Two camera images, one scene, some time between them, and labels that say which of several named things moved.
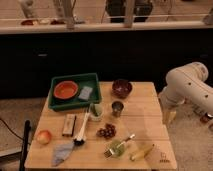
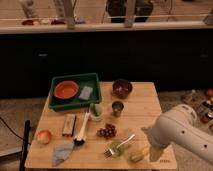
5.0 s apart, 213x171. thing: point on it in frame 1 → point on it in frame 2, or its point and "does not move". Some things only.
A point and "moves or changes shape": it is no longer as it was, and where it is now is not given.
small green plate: x=117 y=148 does not move
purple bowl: x=122 y=88 does not move
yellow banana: x=142 y=153 moves or changes shape
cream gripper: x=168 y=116 → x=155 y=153
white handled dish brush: x=79 y=140 does not move
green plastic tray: x=72 y=91 does not move
